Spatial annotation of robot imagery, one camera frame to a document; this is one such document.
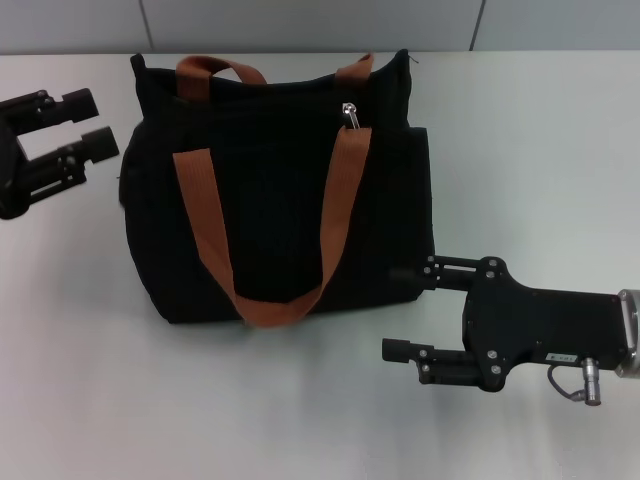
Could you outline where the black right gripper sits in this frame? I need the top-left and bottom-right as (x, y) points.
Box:
(381, 253), (630, 392)

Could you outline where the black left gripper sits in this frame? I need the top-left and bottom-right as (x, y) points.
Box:
(0, 88), (120, 222)

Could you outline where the black bag with brown handles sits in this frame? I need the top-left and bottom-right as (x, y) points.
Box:
(117, 49), (436, 330)

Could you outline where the right gripper cable with plug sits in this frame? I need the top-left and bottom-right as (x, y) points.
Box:
(547, 356), (605, 406)

